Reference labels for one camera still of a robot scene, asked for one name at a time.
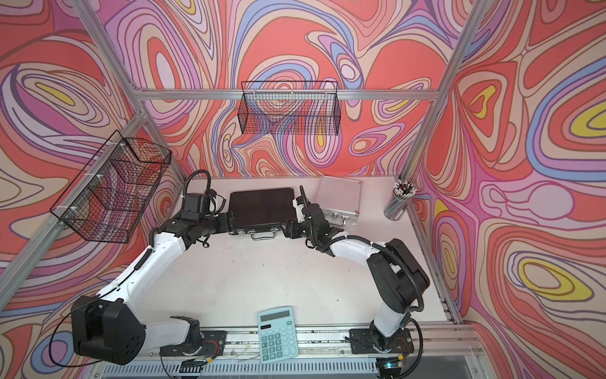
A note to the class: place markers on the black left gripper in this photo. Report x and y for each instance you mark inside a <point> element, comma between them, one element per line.
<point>226,221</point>

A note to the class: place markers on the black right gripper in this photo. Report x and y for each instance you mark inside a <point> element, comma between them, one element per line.
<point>292,226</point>

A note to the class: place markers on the silver poker set case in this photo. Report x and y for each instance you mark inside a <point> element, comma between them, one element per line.
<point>339,200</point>

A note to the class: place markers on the black poker set case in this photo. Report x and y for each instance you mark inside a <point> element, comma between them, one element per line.
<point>261,213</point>

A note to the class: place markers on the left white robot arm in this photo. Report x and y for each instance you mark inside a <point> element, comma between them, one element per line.
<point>105,326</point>

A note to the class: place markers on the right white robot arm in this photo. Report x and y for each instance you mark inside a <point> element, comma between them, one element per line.
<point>399,278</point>

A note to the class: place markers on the silver pencil cup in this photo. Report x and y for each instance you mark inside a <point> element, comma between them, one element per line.
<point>403,191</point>

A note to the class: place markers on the teal calculator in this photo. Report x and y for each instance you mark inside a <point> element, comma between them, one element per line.
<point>277,335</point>

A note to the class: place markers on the left black wire basket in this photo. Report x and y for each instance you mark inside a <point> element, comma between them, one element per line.
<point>110,195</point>

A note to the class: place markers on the black wire basket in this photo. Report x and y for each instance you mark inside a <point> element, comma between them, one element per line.
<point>110,195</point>
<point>290,108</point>

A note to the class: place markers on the back black wire basket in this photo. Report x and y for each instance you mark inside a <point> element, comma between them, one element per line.
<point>290,108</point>

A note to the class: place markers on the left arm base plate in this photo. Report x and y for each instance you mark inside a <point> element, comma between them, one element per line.
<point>208,344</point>

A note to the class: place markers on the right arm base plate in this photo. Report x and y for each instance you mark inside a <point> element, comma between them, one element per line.
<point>366,341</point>

